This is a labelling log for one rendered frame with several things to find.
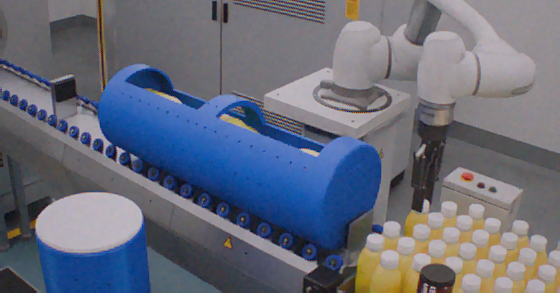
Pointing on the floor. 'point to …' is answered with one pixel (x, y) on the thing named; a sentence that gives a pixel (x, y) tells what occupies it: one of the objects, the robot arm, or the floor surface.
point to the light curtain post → (105, 3)
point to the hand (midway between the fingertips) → (423, 195)
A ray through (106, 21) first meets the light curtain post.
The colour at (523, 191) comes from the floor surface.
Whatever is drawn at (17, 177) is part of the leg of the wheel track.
